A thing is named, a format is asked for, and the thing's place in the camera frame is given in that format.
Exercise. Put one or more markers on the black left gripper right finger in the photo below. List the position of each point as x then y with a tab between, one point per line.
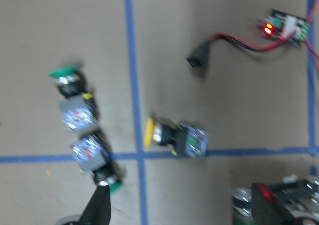
294	203

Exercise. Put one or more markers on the yellow push button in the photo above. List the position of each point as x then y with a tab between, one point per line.
184	139

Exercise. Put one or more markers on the green conveyor belt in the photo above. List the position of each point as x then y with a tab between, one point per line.
242	197

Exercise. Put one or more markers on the black barrel jack connector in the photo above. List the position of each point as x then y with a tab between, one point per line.
199	56

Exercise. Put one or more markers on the green push button upper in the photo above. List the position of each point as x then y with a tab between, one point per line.
78	107

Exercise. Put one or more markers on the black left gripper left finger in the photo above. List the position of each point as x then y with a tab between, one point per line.
97	211

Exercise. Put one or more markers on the green push button lower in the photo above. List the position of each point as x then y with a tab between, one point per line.
92	155

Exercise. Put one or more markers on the small motor controller board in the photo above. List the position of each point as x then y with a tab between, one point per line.
278	25

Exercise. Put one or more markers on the green push button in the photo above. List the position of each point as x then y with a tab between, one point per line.
92	155
78	107

